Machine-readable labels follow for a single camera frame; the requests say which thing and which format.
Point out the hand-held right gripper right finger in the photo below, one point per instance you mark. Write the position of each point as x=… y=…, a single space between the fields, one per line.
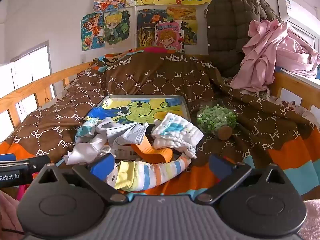
x=220 y=167

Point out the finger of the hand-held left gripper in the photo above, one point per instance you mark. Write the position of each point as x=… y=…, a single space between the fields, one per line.
x=37 y=162

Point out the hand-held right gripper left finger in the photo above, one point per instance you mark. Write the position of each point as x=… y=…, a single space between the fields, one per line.
x=101 y=166

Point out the white cloth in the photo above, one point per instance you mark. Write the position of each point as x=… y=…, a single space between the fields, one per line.
x=85 y=152

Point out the blue white mask wrapper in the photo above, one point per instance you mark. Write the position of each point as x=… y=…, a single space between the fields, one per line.
x=86 y=130

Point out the white face mask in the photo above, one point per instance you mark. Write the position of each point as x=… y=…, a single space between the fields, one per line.
x=130 y=135

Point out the pastel striped sock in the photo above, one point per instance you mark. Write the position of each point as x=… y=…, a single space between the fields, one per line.
x=150 y=175

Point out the orange sock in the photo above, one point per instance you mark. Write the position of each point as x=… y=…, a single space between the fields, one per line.
x=155 y=153

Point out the white cloud print towel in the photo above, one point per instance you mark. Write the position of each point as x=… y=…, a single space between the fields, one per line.
x=175 y=132

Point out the grey shallow box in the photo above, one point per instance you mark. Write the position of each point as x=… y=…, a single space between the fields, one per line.
x=187 y=110

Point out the pink fleece clothing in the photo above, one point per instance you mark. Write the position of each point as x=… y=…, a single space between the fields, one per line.
x=7 y=210
x=312 y=220

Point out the clear jar of green pellets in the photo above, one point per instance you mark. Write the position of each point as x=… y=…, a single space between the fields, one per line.
x=216 y=118

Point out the bright blue plastic bag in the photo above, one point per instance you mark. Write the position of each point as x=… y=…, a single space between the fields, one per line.
x=97 y=113

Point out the green frog drawing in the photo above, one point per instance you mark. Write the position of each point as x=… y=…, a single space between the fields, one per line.
x=140 y=110

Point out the floral bed sheet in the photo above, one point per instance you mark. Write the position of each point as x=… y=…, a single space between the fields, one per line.
x=295 y=107

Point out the window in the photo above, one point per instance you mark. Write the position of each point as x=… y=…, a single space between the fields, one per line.
x=30 y=62

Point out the brown printed blanket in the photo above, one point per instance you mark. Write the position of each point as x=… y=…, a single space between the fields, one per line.
x=162 y=80

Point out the wooden bed end board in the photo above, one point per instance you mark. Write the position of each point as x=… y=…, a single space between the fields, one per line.
x=295 y=85

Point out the pink cloth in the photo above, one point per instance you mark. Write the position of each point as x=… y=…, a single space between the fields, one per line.
x=265 y=55

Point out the magenta pillow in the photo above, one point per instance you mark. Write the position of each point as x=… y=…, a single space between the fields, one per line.
x=151 y=49

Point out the orange-haired fairy drawing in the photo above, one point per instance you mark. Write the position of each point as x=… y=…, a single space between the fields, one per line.
x=91 y=31

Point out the olive quilted jacket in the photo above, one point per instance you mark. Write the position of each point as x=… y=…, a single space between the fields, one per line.
x=225 y=30

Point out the yellow and black drawing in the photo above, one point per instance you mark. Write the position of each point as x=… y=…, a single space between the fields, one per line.
x=191 y=32

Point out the cow-print boy portrait drawing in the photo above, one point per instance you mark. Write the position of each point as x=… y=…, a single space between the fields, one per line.
x=170 y=37

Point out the blond boy green drawing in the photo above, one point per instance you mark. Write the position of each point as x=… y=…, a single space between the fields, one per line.
x=117 y=27

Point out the sea plants clownfish drawing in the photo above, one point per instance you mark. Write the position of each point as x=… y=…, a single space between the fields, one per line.
x=147 y=30

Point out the orange landscape drawing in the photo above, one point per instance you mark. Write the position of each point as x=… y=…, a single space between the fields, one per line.
x=181 y=12

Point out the orange-haired girl drawing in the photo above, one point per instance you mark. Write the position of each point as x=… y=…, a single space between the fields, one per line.
x=110 y=0

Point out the white air conditioner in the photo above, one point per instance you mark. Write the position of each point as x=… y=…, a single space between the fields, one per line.
x=297 y=12

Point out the wooden bed side rail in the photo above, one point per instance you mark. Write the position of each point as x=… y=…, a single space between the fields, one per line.
x=37 y=85

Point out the white wall socket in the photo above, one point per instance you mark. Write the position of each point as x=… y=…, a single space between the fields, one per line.
x=81 y=59

